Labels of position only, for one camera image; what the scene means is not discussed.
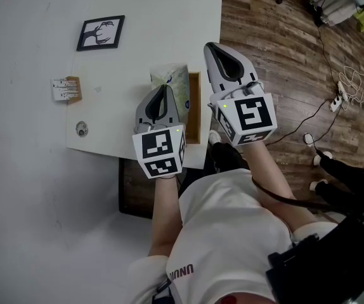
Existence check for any white power strip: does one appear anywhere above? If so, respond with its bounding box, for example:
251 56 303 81
328 96 344 112
337 80 349 101

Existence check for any person's left forearm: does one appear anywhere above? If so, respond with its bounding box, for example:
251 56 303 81
148 173 183 258

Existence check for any small round grey disc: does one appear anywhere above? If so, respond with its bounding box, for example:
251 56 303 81
75 120 91 138

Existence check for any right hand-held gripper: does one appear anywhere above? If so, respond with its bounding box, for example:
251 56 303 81
203 42 278 147

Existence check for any white plug adapter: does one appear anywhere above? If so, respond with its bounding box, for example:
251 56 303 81
302 132 316 148

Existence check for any black framed antler picture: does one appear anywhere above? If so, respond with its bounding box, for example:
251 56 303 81
75 15 126 52

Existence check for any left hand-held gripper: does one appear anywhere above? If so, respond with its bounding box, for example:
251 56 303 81
132 84 188 179

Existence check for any person's black trouser leg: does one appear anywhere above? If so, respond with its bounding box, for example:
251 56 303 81
209 142 250 174

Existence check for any person's right forearm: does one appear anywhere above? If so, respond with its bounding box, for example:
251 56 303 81
241 139 320 231

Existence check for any grey stacked equipment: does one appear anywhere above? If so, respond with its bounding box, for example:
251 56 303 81
306 0 364 27

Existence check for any dark brown cable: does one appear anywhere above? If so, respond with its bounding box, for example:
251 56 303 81
250 175 346 213

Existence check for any long black floor cable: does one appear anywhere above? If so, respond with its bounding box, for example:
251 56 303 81
314 6 339 87

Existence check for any tangled white cable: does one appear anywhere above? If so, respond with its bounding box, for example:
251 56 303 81
341 65 364 117

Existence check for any wooden block with white cards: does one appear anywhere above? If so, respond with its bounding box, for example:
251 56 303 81
50 75 83 106

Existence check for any person's white shoe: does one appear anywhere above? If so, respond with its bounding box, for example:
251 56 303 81
207 130 223 146
309 179 329 192
313 151 333 167

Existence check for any patterned pack of tissues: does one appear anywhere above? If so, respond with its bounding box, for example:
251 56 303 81
150 62 192 127

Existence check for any black worn equipment pack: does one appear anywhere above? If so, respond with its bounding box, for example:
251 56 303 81
265 201 364 304

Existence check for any person's white shirt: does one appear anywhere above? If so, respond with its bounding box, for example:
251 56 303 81
127 168 339 304

